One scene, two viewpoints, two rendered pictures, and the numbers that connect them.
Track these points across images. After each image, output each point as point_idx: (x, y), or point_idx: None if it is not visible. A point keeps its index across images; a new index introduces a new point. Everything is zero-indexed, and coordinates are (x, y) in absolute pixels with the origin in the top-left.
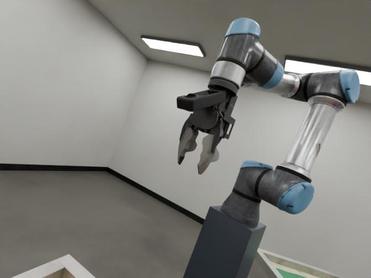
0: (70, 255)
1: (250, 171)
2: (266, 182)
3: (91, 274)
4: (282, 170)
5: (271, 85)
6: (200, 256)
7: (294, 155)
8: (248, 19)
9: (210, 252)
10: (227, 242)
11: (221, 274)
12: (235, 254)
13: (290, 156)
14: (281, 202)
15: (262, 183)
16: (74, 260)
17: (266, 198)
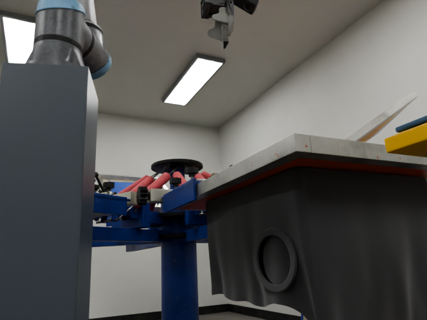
0: (291, 134)
1: (84, 21)
2: (98, 42)
3: (266, 147)
4: (100, 32)
5: None
6: (87, 149)
7: (94, 17)
8: None
9: (89, 138)
10: (93, 118)
11: (93, 162)
12: (95, 131)
13: (93, 16)
14: (105, 67)
15: (96, 42)
16: (286, 137)
17: (93, 61)
